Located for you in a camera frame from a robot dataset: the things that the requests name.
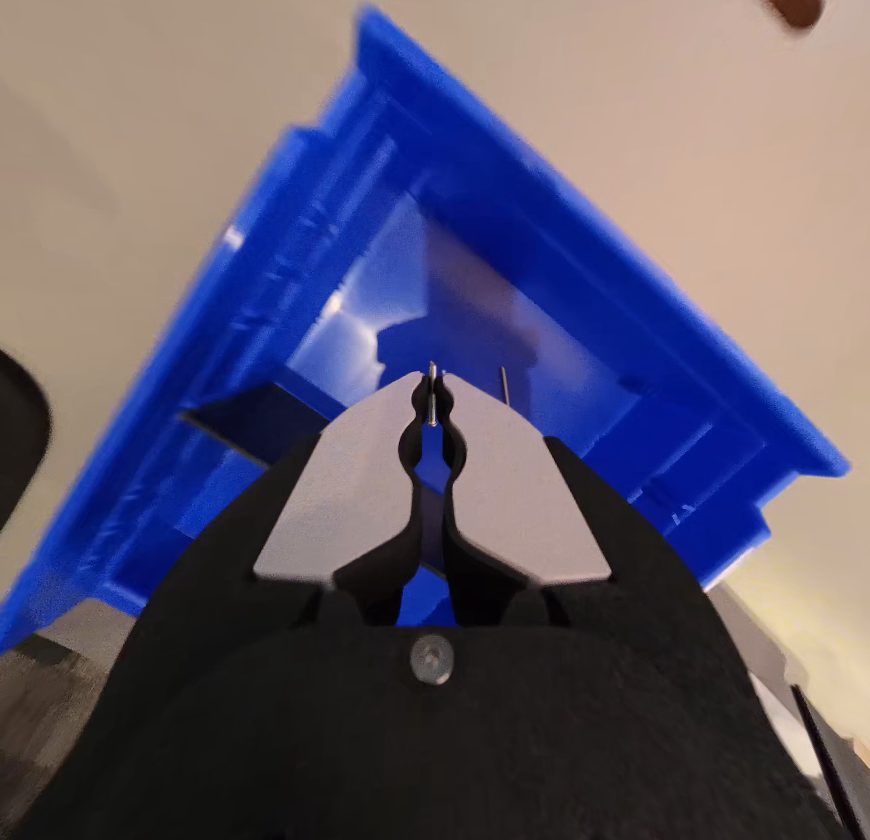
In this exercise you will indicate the black round object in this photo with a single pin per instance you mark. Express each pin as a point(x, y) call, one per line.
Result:
point(20, 439)

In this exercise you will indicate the blue plastic bin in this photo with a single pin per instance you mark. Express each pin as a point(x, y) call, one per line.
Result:
point(544, 241)

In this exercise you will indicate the long metal screw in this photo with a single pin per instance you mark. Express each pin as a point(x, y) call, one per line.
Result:
point(432, 405)
point(504, 384)

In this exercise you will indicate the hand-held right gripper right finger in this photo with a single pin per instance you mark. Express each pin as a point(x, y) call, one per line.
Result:
point(523, 500)

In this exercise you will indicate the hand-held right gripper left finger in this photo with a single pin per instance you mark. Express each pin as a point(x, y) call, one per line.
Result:
point(340, 500)

